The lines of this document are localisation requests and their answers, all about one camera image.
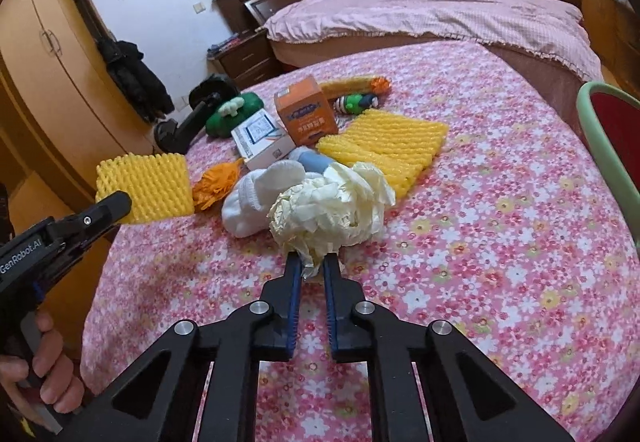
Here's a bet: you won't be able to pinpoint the brown bed base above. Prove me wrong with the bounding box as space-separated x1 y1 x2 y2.
272 34 591 137

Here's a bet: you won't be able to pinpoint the yellow packet with orange ends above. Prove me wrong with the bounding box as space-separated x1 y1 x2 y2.
320 76 392 103

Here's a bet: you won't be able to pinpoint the bed with pink cover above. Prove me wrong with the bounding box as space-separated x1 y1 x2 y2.
264 0 606 82

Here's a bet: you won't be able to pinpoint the red chair green rim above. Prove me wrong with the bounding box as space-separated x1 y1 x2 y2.
576 82 640 255

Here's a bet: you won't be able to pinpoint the black hanging coat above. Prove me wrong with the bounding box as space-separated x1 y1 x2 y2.
97 39 176 123

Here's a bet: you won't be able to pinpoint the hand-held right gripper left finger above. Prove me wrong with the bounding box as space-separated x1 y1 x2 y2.
82 254 303 442

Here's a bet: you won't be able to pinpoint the orange crumpled bag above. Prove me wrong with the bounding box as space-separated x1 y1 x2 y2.
192 158 244 213

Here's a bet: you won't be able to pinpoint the large yellow foam fruit net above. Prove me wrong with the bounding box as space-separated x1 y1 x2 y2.
316 109 449 200

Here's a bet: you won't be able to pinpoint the white sock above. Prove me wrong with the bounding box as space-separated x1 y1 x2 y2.
221 160 306 237

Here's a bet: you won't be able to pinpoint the orange carton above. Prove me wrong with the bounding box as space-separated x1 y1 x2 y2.
274 75 340 147

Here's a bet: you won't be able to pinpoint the clutter on nightstand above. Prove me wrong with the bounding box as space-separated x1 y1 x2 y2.
207 36 246 56

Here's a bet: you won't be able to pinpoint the black phone stand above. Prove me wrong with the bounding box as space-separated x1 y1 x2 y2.
154 76 238 155

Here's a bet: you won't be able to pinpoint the pink floral tablecloth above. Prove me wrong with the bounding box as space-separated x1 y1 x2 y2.
80 39 640 442

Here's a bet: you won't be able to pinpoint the cream plastic glove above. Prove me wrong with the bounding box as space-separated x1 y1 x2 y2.
268 162 397 280

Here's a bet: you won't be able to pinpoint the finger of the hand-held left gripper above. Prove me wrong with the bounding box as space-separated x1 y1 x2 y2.
47 191 133 249

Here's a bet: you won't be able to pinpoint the green flower-shaped toy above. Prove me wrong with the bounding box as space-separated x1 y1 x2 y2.
205 92 265 139

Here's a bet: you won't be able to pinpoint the person's left hand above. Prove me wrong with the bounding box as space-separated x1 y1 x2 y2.
0 312 86 415

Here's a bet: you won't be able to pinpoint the white printed carton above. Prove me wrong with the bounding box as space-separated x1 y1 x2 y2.
231 109 296 171

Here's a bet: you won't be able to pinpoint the wooden wardrobe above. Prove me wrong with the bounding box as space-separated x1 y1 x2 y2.
0 0 156 243

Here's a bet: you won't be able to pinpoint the dark wooden nightstand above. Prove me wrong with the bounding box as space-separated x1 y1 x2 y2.
207 29 281 90

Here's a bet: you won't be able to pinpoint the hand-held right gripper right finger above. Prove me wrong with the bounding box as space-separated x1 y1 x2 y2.
323 253 576 442

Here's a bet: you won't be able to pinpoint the small yellow foam fruit net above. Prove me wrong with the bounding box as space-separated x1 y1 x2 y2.
95 153 195 225

